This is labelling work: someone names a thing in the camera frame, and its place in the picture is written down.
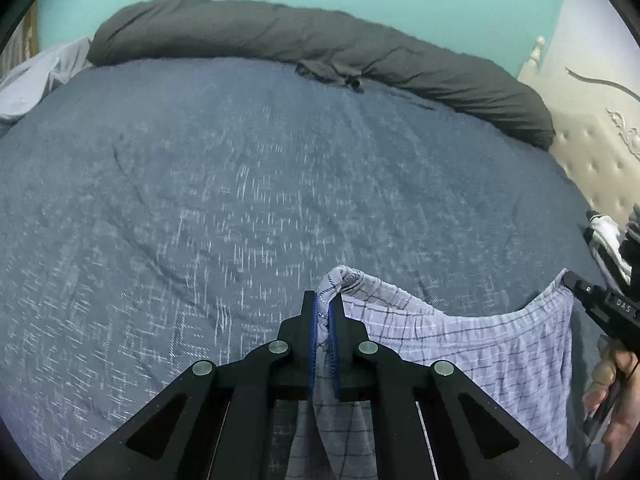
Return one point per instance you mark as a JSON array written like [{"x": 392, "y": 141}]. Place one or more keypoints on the cream tufted headboard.
[{"x": 590, "y": 135}]

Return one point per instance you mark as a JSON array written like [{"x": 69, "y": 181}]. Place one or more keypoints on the light blue plaid shorts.
[{"x": 475, "y": 355}]

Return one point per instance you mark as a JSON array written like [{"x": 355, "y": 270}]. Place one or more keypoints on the white striped folded garment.
[{"x": 607, "y": 232}]

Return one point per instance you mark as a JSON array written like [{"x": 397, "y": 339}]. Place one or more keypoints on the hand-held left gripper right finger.
[{"x": 335, "y": 345}]

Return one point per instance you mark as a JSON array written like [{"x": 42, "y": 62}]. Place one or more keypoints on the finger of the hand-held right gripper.
[{"x": 580, "y": 285}]

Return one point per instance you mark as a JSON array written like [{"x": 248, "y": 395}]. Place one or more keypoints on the light grey sheet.
[{"x": 35, "y": 80}]

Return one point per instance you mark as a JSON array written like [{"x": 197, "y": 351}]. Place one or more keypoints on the person's right hand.
[{"x": 615, "y": 395}]

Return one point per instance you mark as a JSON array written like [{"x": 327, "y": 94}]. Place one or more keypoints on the beige curtain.
[{"x": 15, "y": 55}]

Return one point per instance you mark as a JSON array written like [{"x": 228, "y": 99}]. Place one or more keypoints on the grey folded sweater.
[{"x": 635, "y": 220}]

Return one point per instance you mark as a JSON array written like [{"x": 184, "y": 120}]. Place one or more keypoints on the dark grey rolled duvet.
[{"x": 310, "y": 35}]

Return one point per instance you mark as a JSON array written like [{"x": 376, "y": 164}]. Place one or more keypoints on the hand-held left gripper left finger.
[{"x": 312, "y": 345}]

